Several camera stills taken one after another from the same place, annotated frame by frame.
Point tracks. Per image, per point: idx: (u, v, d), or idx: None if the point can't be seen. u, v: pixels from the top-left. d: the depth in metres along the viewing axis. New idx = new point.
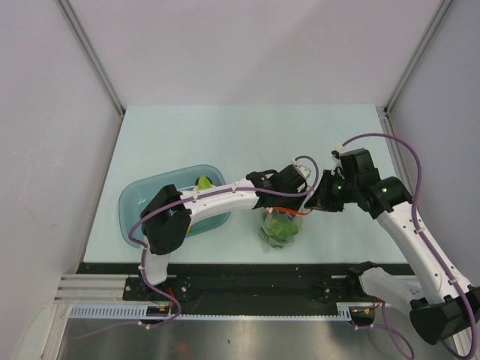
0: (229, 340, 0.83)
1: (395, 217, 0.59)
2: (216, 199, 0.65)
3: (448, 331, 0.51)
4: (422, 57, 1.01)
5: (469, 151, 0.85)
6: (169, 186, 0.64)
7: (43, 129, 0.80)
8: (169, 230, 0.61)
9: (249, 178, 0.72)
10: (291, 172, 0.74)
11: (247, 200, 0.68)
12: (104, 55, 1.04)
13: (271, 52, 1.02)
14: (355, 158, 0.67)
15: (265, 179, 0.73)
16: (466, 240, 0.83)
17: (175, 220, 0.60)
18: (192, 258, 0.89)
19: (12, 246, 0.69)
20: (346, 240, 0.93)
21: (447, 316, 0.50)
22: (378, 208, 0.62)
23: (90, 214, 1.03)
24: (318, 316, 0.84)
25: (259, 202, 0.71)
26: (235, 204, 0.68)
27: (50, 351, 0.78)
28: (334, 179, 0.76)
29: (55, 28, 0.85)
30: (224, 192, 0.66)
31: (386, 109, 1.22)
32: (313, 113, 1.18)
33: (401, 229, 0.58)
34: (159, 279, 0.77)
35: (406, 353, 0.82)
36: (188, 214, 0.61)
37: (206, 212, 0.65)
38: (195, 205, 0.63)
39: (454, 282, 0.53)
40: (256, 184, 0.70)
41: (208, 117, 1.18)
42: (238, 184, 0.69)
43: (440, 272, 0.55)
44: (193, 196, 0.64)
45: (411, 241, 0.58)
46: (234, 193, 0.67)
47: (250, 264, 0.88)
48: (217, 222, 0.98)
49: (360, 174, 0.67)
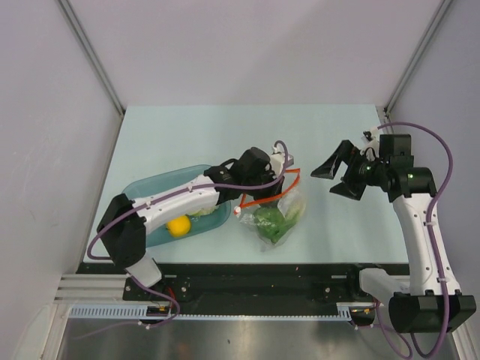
0: (229, 340, 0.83)
1: (411, 204, 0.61)
2: (171, 202, 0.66)
3: (419, 324, 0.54)
4: (422, 56, 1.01)
5: (469, 150, 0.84)
6: (121, 196, 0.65)
7: (43, 129, 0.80)
8: (125, 240, 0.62)
9: (207, 175, 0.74)
10: (252, 159, 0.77)
11: (207, 196, 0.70)
12: (104, 55, 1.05)
13: (271, 52, 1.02)
14: (393, 141, 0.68)
15: (224, 173, 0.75)
16: (466, 240, 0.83)
17: (130, 229, 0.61)
18: (192, 258, 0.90)
19: (12, 245, 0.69)
20: (346, 238, 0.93)
21: (420, 307, 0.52)
22: (396, 190, 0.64)
23: (91, 214, 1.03)
24: (309, 316, 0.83)
25: (221, 196, 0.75)
26: (196, 203, 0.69)
27: (50, 351, 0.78)
28: (363, 160, 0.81)
29: (55, 29, 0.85)
30: (180, 193, 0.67)
31: (386, 108, 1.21)
32: (312, 113, 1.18)
33: (411, 217, 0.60)
34: (154, 281, 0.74)
35: (404, 353, 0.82)
36: (142, 222, 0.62)
37: (166, 215, 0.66)
38: (148, 212, 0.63)
39: (442, 280, 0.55)
40: (215, 180, 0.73)
41: (208, 117, 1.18)
42: (194, 183, 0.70)
43: (433, 267, 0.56)
44: (145, 202, 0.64)
45: (415, 231, 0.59)
46: (191, 193, 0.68)
47: (250, 265, 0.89)
48: (216, 222, 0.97)
49: (392, 157, 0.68)
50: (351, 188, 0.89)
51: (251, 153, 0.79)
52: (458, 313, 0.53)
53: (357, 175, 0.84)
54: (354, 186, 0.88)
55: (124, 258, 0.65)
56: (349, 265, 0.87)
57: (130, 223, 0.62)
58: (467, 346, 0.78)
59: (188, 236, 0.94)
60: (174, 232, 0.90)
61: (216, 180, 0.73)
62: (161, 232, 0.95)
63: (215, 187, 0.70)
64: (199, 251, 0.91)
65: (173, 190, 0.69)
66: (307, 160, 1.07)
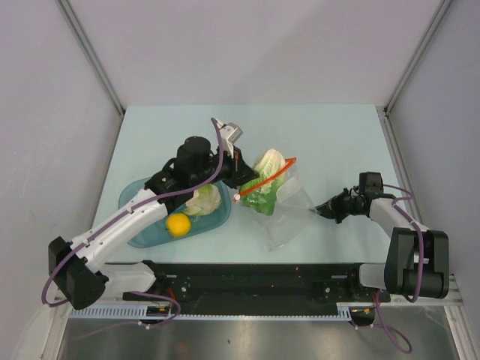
0: (229, 340, 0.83)
1: (379, 201, 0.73)
2: (113, 229, 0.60)
3: (402, 255, 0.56)
4: (422, 56, 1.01)
5: (468, 151, 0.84)
6: (53, 241, 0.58)
7: (43, 130, 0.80)
8: (70, 287, 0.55)
9: (147, 187, 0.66)
10: (188, 154, 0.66)
11: (154, 212, 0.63)
12: (104, 56, 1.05)
13: (270, 52, 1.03)
14: (365, 175, 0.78)
15: (166, 179, 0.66)
16: (465, 241, 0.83)
17: (72, 274, 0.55)
18: (190, 259, 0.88)
19: (12, 245, 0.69)
20: (346, 238, 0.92)
21: (398, 234, 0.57)
22: (369, 206, 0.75)
23: (90, 214, 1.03)
24: (303, 316, 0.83)
25: (169, 204, 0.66)
26: (141, 223, 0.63)
27: (50, 351, 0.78)
28: (345, 193, 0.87)
29: (55, 31, 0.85)
30: (120, 219, 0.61)
31: (386, 108, 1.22)
32: (311, 113, 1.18)
33: (381, 206, 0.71)
34: (148, 286, 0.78)
35: (404, 347, 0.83)
36: (85, 263, 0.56)
37: (112, 245, 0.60)
38: (88, 251, 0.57)
39: (412, 221, 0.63)
40: (157, 190, 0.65)
41: (208, 117, 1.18)
42: (134, 202, 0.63)
43: (403, 220, 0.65)
44: (82, 241, 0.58)
45: (385, 210, 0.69)
46: (132, 214, 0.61)
47: (250, 265, 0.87)
48: (214, 222, 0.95)
49: (366, 187, 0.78)
50: (337, 216, 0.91)
51: (182, 147, 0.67)
52: (436, 247, 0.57)
53: (340, 206, 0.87)
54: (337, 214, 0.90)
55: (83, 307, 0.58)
56: (350, 265, 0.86)
57: (70, 268, 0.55)
58: (467, 346, 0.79)
59: (189, 236, 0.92)
60: (174, 232, 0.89)
61: (157, 189, 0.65)
62: (163, 232, 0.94)
63: (158, 199, 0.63)
64: (199, 250, 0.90)
65: (112, 217, 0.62)
66: (307, 160, 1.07)
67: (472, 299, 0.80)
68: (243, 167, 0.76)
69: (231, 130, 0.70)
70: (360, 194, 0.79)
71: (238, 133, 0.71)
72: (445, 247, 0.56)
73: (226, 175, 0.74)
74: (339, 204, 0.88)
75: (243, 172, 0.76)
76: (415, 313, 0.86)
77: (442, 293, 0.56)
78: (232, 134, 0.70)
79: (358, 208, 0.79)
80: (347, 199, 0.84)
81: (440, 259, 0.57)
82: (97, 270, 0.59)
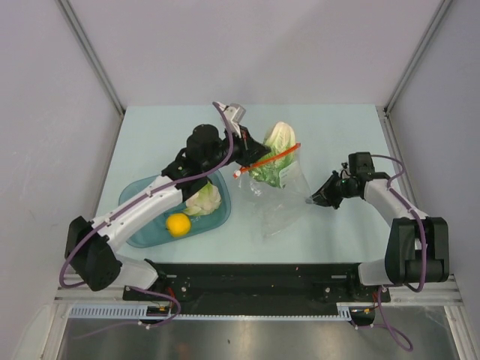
0: (229, 340, 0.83)
1: (373, 183, 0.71)
2: (134, 211, 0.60)
3: (403, 246, 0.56)
4: (422, 56, 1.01)
5: (468, 151, 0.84)
6: (76, 220, 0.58)
7: (44, 130, 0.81)
8: (91, 265, 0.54)
9: (164, 174, 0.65)
10: (199, 143, 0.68)
11: (172, 197, 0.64)
12: (104, 56, 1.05)
13: (270, 52, 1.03)
14: (355, 157, 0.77)
15: (182, 168, 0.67)
16: (464, 241, 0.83)
17: (94, 252, 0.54)
18: (190, 259, 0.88)
19: (12, 244, 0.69)
20: (346, 238, 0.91)
21: (398, 225, 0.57)
22: (363, 188, 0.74)
23: (91, 213, 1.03)
24: (303, 316, 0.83)
25: (185, 192, 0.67)
26: (159, 206, 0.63)
27: (50, 351, 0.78)
28: (336, 178, 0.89)
29: (55, 31, 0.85)
30: (140, 201, 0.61)
31: (386, 108, 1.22)
32: (311, 113, 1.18)
33: (376, 191, 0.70)
34: (150, 284, 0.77)
35: (404, 345, 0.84)
36: (106, 241, 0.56)
37: (131, 226, 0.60)
38: (110, 229, 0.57)
39: (410, 209, 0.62)
40: (174, 177, 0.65)
41: (208, 117, 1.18)
42: (154, 185, 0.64)
43: (400, 207, 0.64)
44: (104, 220, 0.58)
45: (382, 196, 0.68)
46: (151, 197, 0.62)
47: (250, 265, 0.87)
48: (217, 222, 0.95)
49: (357, 168, 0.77)
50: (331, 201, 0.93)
51: (191, 136, 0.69)
52: (435, 235, 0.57)
53: (334, 191, 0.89)
54: (331, 197, 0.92)
55: (100, 288, 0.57)
56: (349, 265, 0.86)
57: (92, 246, 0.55)
58: (467, 346, 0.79)
59: (189, 236, 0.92)
60: (174, 232, 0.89)
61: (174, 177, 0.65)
62: (163, 231, 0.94)
63: (177, 185, 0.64)
64: (199, 250, 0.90)
65: (132, 198, 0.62)
66: (307, 160, 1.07)
67: (472, 299, 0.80)
68: (252, 145, 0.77)
69: (235, 109, 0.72)
70: (352, 175, 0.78)
71: (242, 112, 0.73)
72: (445, 234, 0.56)
73: (236, 155, 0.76)
74: (332, 190, 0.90)
75: (254, 149, 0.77)
76: (415, 313, 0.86)
77: (443, 276, 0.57)
78: (237, 114, 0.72)
79: (352, 190, 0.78)
80: (339, 184, 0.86)
81: (440, 246, 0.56)
82: (115, 250, 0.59)
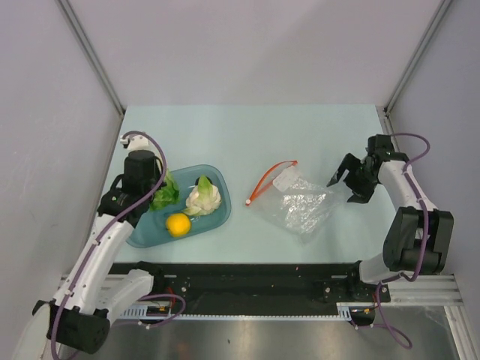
0: (229, 340, 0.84)
1: (390, 164, 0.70)
2: (91, 266, 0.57)
3: (403, 235, 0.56)
4: (423, 55, 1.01)
5: (468, 151, 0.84)
6: None
7: (44, 130, 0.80)
8: (73, 334, 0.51)
9: (101, 212, 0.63)
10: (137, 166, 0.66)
11: (120, 234, 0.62)
12: (104, 55, 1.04)
13: (270, 52, 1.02)
14: (375, 138, 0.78)
15: (116, 197, 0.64)
16: (464, 241, 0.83)
17: (73, 322, 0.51)
18: (190, 259, 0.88)
19: (13, 244, 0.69)
20: (346, 236, 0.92)
21: (403, 214, 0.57)
22: (379, 166, 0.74)
23: (90, 214, 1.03)
24: (301, 316, 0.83)
25: (131, 217, 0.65)
26: (113, 248, 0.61)
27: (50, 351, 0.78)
28: (346, 161, 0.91)
29: (55, 31, 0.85)
30: (91, 254, 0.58)
31: (386, 108, 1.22)
32: (310, 114, 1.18)
33: (391, 172, 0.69)
34: (151, 289, 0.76)
35: (403, 342, 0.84)
36: (79, 310, 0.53)
37: (96, 283, 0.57)
38: (76, 298, 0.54)
39: (419, 199, 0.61)
40: (113, 209, 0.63)
41: (207, 117, 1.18)
42: (96, 233, 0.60)
43: (411, 194, 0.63)
44: (66, 293, 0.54)
45: (395, 178, 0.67)
46: (100, 245, 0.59)
47: (250, 265, 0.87)
48: (217, 222, 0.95)
49: (375, 148, 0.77)
50: (356, 190, 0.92)
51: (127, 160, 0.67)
52: (438, 229, 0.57)
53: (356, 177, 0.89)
54: (356, 185, 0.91)
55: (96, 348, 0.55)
56: (349, 265, 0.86)
57: (68, 318, 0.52)
58: (467, 346, 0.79)
59: (189, 236, 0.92)
60: (174, 232, 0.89)
61: (113, 211, 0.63)
62: (163, 233, 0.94)
63: (118, 219, 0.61)
64: (198, 251, 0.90)
65: (79, 257, 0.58)
66: (307, 160, 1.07)
67: (471, 300, 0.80)
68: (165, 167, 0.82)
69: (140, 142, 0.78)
70: (369, 156, 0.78)
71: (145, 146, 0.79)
72: (448, 229, 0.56)
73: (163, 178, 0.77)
74: (353, 175, 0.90)
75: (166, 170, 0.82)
76: (415, 313, 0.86)
77: (438, 268, 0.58)
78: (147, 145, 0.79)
79: (368, 168, 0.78)
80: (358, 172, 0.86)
81: (442, 239, 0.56)
82: (92, 310, 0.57)
